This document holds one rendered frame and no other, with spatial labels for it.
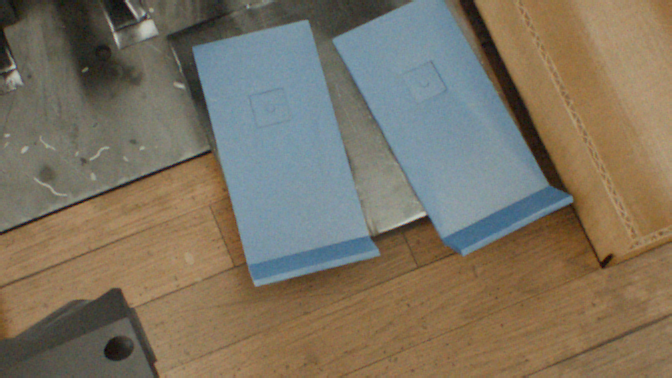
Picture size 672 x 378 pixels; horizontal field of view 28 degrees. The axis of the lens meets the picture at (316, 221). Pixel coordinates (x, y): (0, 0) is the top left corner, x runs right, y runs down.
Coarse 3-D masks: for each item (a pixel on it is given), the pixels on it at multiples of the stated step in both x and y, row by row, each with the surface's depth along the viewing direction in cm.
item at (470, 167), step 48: (432, 0) 80; (384, 48) 79; (432, 48) 79; (384, 96) 79; (480, 96) 79; (432, 144) 78; (480, 144) 78; (432, 192) 77; (480, 192) 77; (528, 192) 77; (480, 240) 74
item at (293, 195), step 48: (192, 48) 79; (240, 48) 79; (288, 48) 79; (240, 96) 78; (288, 96) 78; (240, 144) 78; (288, 144) 78; (336, 144) 78; (240, 192) 77; (288, 192) 77; (336, 192) 77; (288, 240) 76; (336, 240) 76
